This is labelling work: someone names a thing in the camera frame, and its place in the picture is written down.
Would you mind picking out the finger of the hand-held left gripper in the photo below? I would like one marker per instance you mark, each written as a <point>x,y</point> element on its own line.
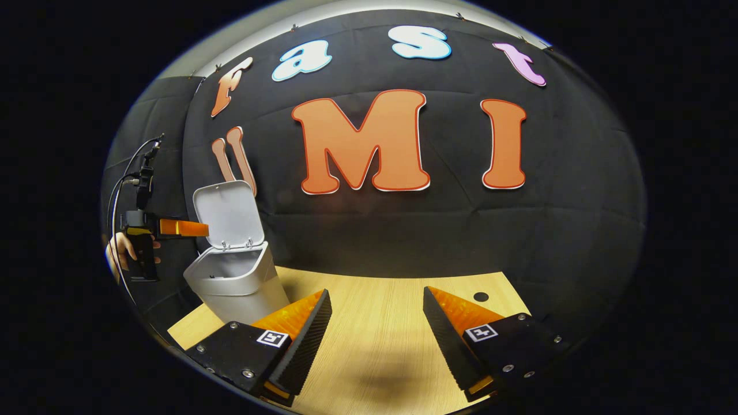
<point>184,228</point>

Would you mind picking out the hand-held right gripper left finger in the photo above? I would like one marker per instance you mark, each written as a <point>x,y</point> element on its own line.
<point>302,346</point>

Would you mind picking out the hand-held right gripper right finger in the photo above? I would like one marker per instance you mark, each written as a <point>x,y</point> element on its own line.
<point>450,346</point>

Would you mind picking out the white desktop garbage bin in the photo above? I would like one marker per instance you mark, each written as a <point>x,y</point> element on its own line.
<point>230,276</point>

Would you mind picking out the wooden desktop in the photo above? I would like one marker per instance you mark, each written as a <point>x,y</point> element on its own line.
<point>380,300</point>

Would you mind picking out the black backdrop cloth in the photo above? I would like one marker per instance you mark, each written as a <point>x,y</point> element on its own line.
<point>403,230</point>

